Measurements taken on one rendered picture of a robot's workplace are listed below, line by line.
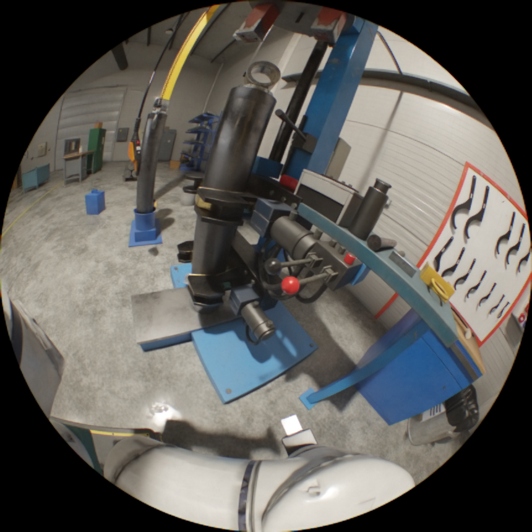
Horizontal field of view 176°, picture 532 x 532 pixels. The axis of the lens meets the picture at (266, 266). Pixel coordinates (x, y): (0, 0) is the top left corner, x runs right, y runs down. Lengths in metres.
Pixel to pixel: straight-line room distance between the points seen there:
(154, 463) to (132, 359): 1.18
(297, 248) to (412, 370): 1.21
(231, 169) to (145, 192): 1.45
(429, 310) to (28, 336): 0.80
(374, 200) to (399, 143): 2.14
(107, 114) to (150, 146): 10.03
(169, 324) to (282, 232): 0.94
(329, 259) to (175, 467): 0.48
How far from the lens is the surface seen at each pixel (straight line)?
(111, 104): 11.99
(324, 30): 1.05
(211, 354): 1.15
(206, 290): 0.89
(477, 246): 2.42
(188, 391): 1.19
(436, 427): 2.00
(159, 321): 1.24
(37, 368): 0.34
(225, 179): 0.76
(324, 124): 1.04
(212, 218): 0.64
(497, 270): 2.56
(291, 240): 0.55
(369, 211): 0.57
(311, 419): 1.37
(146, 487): 0.16
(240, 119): 0.76
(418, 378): 1.47
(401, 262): 0.60
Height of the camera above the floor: 1.17
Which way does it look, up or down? 33 degrees down
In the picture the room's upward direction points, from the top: 22 degrees clockwise
